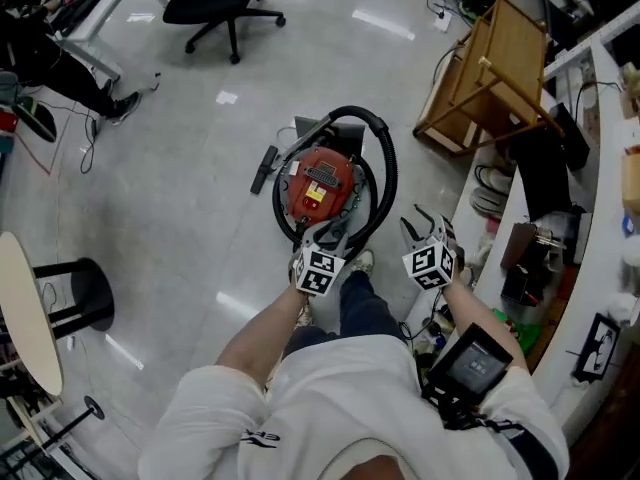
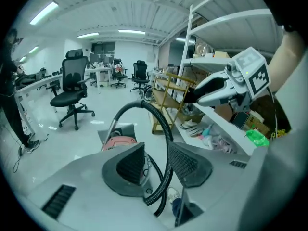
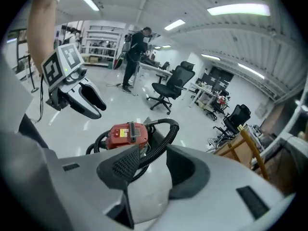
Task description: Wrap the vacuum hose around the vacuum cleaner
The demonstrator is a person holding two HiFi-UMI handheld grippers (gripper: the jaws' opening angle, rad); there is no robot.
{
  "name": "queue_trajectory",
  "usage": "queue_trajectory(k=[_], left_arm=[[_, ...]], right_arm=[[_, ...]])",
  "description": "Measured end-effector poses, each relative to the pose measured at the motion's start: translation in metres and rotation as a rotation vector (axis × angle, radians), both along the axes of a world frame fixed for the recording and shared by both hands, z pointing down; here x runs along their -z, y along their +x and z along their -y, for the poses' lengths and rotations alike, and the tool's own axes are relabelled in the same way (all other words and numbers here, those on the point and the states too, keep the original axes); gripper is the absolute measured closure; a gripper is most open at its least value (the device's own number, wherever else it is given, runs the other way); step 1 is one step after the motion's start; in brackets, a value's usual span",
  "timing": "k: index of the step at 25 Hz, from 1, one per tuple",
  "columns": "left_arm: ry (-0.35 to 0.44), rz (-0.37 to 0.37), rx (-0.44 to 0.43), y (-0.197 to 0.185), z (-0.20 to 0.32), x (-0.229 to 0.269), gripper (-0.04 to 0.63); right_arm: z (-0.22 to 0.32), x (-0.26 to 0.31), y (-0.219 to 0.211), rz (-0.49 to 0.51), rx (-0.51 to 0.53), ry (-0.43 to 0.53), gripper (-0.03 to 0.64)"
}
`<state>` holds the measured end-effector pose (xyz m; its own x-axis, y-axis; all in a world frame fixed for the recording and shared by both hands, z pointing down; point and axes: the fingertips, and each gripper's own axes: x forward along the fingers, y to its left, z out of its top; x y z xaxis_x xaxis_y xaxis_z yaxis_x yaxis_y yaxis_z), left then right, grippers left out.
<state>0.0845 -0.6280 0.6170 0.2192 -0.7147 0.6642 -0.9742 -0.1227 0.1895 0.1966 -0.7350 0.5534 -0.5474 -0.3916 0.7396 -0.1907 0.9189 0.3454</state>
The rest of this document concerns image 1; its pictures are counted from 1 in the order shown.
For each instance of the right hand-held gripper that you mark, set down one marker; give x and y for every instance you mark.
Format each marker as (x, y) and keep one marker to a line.
(431, 265)

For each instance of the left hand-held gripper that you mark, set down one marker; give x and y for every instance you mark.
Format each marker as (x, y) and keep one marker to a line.
(317, 268)

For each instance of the person's right forearm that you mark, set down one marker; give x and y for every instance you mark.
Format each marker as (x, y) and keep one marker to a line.
(482, 323)

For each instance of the person's left forearm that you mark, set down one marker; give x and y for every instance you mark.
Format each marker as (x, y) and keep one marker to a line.
(255, 333)

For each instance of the red vacuum cleaner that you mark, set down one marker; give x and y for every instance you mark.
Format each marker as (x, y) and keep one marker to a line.
(320, 188)

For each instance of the black vacuum floor nozzle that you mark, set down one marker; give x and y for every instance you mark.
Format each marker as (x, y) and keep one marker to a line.
(262, 168)

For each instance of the person's right hand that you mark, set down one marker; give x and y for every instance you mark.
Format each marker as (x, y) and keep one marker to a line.
(452, 243)

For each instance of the person's right shoe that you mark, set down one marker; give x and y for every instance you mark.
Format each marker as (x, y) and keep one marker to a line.
(362, 263)

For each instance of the white slipper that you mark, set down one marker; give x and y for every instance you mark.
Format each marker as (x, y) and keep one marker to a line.
(492, 178)
(487, 203)

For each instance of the person's dark trousers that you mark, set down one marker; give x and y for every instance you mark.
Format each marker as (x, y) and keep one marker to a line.
(360, 308)

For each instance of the brown box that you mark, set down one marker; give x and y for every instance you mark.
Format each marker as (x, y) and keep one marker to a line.
(515, 243)

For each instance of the grey metal plate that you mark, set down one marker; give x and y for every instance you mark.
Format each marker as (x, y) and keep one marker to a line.
(345, 133)

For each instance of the black box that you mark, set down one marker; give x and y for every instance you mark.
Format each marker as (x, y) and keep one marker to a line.
(520, 283)

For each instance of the black bag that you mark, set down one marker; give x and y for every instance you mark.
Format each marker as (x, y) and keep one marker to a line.
(545, 168)

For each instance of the green red snack packet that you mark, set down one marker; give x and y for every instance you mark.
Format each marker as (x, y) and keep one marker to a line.
(520, 330)

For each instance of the black chest-mounted screen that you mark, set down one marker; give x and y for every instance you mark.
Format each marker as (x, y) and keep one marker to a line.
(470, 363)

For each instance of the white metal shelving unit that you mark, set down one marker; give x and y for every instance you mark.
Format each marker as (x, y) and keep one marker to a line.
(565, 268)

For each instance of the wooden shelf cart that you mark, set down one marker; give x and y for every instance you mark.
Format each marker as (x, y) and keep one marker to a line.
(500, 83)

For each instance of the person's white shirt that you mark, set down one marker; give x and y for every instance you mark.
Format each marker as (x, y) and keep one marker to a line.
(325, 408)

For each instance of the white power strip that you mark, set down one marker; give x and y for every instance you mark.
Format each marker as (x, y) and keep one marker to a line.
(442, 23)

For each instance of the beige cardboard box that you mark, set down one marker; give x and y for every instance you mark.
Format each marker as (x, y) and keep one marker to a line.
(630, 178)

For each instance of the black round stool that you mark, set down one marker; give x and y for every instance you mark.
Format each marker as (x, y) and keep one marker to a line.
(85, 293)

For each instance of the round beige table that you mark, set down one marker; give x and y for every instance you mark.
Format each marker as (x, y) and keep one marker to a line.
(27, 313)

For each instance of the black green board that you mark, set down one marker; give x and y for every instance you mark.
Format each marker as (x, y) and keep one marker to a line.
(37, 118)

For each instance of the white desk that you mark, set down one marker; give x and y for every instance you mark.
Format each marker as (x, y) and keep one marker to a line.
(100, 13)

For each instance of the red box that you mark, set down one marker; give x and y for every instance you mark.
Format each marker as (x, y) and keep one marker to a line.
(7, 122)

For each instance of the black picture frame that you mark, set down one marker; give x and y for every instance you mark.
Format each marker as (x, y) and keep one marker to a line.
(597, 343)

